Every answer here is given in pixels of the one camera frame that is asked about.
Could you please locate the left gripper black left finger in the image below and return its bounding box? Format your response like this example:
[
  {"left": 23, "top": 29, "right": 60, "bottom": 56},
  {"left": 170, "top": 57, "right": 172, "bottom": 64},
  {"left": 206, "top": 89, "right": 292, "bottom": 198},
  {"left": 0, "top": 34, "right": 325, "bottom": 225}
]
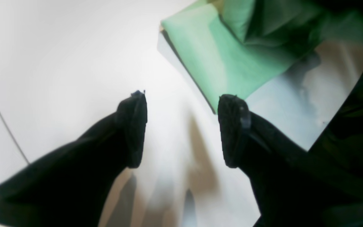
[{"left": 0, "top": 91, "right": 147, "bottom": 227}]

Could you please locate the light green T-shirt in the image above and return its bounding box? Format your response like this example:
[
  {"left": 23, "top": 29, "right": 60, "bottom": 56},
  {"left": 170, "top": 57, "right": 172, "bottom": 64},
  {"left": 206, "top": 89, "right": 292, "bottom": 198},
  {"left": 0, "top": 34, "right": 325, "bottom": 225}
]
[{"left": 159, "top": 0, "right": 363, "bottom": 114}]

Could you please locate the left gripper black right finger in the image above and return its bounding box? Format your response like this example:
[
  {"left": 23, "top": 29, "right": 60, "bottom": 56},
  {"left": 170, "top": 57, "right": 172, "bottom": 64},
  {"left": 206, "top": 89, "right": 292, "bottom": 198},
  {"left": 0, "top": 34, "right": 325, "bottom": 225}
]
[{"left": 218, "top": 94, "right": 363, "bottom": 227}]

